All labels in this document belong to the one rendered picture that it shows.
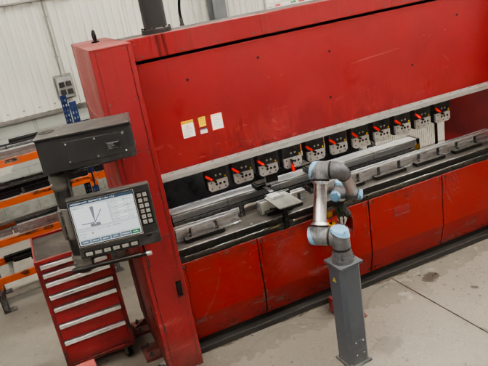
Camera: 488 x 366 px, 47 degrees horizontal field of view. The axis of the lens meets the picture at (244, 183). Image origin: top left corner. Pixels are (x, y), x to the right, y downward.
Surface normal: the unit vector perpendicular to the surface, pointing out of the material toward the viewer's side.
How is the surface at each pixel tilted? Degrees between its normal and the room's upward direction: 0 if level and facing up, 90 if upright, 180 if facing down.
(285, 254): 90
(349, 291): 90
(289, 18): 90
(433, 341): 0
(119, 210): 90
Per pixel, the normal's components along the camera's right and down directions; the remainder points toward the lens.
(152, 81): 0.40, 0.26
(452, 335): -0.16, -0.92
